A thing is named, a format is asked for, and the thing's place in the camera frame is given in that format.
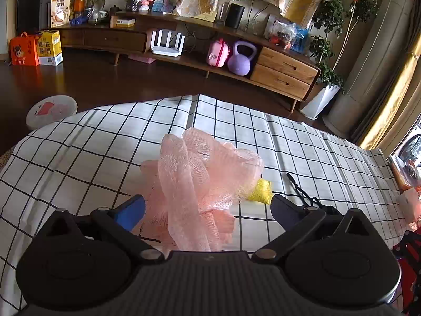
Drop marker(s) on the pink plush toy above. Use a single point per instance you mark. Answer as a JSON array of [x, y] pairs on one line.
[[409, 204]]

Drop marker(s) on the black cylindrical speaker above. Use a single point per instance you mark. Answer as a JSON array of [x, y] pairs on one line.
[[234, 16]]

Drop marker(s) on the orange gift box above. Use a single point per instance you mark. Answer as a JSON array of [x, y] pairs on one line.
[[23, 50]]

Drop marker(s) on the golden curtain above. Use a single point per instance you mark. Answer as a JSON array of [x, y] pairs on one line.
[[395, 98]]

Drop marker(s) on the pink toy backpack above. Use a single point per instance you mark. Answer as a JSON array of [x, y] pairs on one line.
[[218, 53]]

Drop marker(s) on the checkered white tablecloth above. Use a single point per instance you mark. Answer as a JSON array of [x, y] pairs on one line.
[[92, 160]]

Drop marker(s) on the white wifi router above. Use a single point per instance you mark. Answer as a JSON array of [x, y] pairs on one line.
[[170, 45]]

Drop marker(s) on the pink mesh bath pouf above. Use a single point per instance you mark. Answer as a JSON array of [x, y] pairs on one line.
[[190, 189]]

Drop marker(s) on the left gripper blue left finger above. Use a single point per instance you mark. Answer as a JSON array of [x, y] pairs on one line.
[[129, 213]]

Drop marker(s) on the yellow soft object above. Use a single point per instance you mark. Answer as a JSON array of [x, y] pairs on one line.
[[262, 192]]

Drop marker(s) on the potted green plant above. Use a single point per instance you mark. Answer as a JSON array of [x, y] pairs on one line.
[[337, 23]]

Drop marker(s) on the round white floor cushion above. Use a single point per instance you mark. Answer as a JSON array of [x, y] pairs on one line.
[[49, 110]]

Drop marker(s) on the purple kettlebell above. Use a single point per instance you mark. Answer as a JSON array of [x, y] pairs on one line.
[[238, 63]]

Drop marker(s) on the bag of snacks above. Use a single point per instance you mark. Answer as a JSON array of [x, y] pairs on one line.
[[283, 34]]

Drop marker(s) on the wooden tv cabinet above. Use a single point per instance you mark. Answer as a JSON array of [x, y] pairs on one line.
[[284, 72]]

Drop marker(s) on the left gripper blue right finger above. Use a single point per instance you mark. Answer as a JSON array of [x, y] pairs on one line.
[[286, 213]]

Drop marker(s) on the blue plastic bag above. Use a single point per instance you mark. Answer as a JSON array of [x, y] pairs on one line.
[[300, 40]]

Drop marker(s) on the yellow milk carton box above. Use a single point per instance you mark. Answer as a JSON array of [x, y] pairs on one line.
[[48, 45]]

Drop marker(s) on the washing machine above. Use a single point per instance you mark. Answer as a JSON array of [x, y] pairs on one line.
[[410, 147]]

